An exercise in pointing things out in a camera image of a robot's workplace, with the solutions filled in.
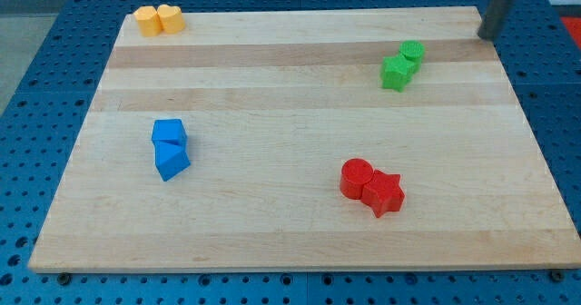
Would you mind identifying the green circle block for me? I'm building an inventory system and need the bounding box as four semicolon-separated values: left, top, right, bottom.
399;40;426;74

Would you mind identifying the red circle block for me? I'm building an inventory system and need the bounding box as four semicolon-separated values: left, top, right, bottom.
340;158;374;200

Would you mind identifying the yellow hexagon block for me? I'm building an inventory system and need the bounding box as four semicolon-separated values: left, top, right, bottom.
133;5;162;37

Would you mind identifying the wooden board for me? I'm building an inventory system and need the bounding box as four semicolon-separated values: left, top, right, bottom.
28;6;580;273

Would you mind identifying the red star block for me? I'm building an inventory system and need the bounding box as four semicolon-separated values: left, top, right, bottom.
360;170;405;218

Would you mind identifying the blue cube block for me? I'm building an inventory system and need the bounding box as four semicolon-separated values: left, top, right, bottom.
151;119;187;146

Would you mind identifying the blue triangle block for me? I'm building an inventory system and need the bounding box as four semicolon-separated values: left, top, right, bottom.
153;142;191;182

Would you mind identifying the green star block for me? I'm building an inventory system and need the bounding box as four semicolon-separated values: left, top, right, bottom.
380;54;416;93

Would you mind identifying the yellow heart block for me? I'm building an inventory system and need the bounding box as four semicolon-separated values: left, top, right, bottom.
157;5;186;34

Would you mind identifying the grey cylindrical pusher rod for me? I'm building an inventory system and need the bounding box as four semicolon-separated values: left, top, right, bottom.
477;0;515;42

